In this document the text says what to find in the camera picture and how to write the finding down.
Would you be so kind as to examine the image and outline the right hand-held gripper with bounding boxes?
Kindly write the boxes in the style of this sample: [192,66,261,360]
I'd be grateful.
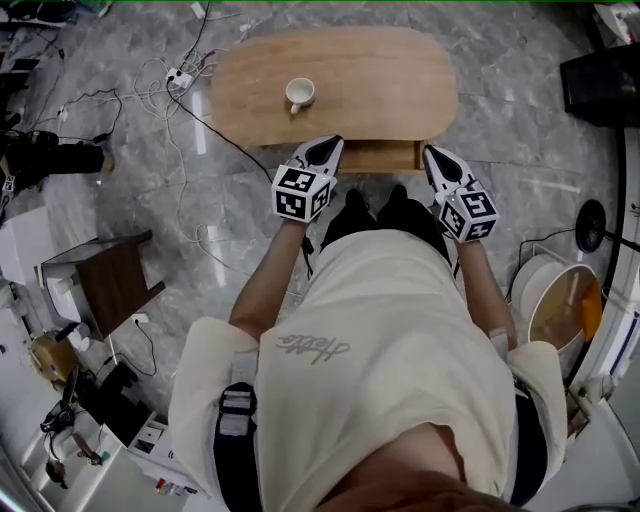
[422,145,501,245]

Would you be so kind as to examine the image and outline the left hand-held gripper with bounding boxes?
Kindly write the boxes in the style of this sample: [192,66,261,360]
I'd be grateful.
[271,135,346,227]

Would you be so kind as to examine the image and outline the wooden drawer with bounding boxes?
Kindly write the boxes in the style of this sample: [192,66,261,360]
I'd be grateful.
[335,138,427,175]

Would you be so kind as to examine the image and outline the person's left forearm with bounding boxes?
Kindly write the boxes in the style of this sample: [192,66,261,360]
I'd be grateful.
[228,219,321,341]

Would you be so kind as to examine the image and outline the person's right forearm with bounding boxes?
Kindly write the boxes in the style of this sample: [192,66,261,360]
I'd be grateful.
[455,239,519,351]

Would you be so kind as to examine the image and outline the oval wooden table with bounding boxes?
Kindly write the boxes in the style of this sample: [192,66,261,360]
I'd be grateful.
[208,25,460,150]

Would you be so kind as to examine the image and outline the person's black trousers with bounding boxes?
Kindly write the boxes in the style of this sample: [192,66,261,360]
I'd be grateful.
[318,197,455,266]

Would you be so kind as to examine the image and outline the white cup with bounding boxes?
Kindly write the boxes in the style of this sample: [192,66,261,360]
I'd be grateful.
[284,77,317,116]

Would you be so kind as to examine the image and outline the white round bin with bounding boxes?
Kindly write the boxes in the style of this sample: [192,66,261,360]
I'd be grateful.
[510,253,605,375]

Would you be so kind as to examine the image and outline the black standing fan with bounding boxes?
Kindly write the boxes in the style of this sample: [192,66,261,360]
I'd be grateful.
[574,198,640,254]

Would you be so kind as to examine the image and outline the white power strip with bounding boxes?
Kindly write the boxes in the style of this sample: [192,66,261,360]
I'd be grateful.
[166,66,195,90]

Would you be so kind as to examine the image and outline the person's cream t-shirt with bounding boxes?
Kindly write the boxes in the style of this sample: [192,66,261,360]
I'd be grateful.
[168,229,569,506]

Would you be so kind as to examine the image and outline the black monitor screen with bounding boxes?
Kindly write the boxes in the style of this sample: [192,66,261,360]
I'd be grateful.
[559,49,640,129]

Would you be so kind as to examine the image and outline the orange cushion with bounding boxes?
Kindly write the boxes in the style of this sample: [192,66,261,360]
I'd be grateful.
[578,275,605,345]

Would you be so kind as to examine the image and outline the small white table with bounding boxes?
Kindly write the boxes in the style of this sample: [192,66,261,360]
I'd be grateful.
[593,1,640,49]

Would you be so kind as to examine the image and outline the dark wooden side table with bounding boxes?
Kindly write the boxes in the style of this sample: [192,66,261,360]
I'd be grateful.
[74,229,166,342]

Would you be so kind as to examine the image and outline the white box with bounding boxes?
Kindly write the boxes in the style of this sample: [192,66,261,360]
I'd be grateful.
[40,249,85,325]

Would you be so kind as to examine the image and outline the person's face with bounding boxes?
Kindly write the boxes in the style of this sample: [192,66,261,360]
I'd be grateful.
[319,423,516,512]

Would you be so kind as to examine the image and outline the brown cardboard packaging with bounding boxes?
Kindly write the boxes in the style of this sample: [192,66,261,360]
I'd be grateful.
[28,330,77,389]

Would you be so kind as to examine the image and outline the black power cable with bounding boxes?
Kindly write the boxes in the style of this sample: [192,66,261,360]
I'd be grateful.
[166,84,275,185]

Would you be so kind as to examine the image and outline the black fan cable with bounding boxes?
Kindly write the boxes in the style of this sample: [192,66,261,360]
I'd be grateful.
[516,227,580,289]

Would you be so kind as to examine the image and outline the long white cable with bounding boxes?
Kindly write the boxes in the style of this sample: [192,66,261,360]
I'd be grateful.
[163,112,254,279]

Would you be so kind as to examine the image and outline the thin black cable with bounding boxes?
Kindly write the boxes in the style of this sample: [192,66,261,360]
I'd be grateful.
[182,0,214,69]

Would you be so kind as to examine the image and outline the black cable with adapter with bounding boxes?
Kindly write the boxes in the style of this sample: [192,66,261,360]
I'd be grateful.
[56,88,124,146]

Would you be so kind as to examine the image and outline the black harness strap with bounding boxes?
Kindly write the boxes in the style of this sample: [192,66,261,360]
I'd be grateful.
[508,372,549,507]
[213,349,261,512]

